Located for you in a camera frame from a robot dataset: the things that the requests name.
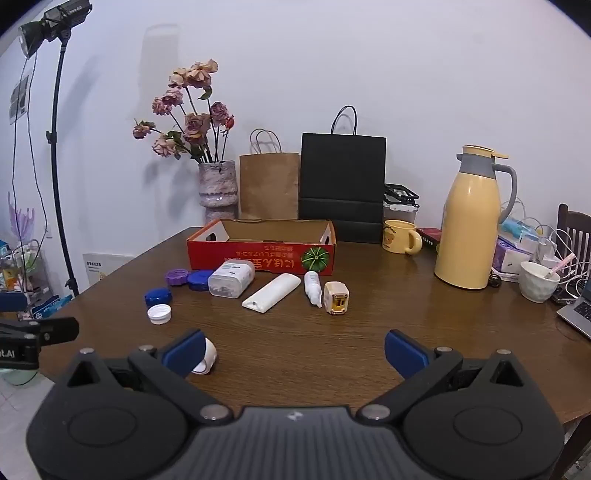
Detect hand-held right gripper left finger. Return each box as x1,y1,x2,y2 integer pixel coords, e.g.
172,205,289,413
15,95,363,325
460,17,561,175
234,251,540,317
54,329,234,426

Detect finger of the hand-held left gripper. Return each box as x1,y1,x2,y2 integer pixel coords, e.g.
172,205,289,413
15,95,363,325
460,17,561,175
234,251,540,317
0,291,27,314
0,318,79,346

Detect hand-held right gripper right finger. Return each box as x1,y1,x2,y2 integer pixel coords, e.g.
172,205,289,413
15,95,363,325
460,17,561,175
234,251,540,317
355,329,539,426

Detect blue bottle cap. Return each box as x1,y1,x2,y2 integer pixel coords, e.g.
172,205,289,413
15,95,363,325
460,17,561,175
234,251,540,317
144,287,173,308

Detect blue round lid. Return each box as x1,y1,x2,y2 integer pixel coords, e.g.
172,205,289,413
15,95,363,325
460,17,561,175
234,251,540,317
187,270,214,292

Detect clear plastic jar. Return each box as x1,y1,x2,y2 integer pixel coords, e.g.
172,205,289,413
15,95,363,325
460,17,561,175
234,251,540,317
208,260,256,299

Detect white and yellow charger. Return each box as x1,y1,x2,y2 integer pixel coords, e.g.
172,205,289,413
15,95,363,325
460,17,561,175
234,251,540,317
324,281,351,316

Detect white plastic bottle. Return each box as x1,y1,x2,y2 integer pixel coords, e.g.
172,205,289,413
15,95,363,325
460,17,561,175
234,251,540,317
242,273,302,314

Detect small white dropper bottle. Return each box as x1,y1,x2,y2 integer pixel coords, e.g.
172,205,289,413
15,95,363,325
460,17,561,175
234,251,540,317
303,271,323,308

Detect red cardboard box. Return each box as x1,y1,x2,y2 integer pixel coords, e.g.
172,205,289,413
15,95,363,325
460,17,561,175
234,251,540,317
187,219,337,276

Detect blue and white package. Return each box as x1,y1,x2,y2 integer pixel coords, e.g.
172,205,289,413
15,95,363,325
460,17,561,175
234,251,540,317
32,295,75,320

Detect metal storage rack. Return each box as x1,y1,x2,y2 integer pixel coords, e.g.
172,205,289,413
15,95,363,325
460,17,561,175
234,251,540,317
0,237,52,319

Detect white board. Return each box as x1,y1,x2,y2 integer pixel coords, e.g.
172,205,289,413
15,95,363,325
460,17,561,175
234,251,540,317
83,252,135,284

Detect yellow bear mug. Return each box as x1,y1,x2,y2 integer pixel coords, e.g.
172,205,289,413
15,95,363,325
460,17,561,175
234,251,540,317
382,220,423,256

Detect small red box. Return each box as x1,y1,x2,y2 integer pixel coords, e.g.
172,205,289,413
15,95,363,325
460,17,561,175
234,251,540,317
417,227,442,254

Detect purple tissue pack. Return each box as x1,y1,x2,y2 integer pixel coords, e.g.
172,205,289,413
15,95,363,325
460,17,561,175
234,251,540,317
492,235,532,273

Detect clear container with black lid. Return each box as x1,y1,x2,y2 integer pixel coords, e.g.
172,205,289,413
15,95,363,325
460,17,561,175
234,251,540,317
383,184,421,227

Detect yellow thermos jug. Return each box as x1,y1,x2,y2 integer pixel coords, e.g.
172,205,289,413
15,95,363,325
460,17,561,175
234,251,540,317
434,145,519,291

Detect white bowl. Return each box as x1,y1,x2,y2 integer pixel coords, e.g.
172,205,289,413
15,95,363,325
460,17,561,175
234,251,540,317
519,261,561,304

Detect black light stand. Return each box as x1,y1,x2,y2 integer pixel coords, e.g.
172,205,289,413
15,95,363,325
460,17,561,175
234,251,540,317
45,28,81,296

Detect light blue package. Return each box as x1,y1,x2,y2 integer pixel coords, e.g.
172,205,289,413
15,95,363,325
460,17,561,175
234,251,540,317
501,219,539,241

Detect mottled pink ceramic vase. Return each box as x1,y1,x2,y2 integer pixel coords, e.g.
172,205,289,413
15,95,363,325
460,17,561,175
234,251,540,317
198,160,240,226

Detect grey laptop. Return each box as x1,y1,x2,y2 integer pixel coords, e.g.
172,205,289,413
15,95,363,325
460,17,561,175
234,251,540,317
556,272,591,340

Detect pink spoon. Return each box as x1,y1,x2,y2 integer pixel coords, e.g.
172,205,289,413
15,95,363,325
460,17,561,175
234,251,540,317
545,252,576,278

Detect brown paper bag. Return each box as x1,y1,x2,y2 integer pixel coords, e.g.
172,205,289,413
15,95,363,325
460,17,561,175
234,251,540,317
239,129,302,221

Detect black paper bag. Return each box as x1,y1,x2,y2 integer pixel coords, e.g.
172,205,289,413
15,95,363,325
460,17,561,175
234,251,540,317
298,106,387,244

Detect dark wooden chair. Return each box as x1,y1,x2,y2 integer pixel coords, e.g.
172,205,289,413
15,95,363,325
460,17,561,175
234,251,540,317
556,203,591,273

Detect dried pink roses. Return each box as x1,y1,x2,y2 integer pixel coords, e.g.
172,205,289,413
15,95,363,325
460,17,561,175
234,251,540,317
133,59,235,164

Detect black studio light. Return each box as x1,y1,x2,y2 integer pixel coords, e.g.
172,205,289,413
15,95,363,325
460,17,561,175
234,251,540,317
18,0,93,59

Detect white cable bundle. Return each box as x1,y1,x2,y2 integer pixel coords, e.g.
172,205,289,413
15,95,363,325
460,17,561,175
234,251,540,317
501,198,591,298

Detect grey wall poster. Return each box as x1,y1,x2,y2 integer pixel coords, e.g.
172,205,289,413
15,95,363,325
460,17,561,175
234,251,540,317
9,74,31,126

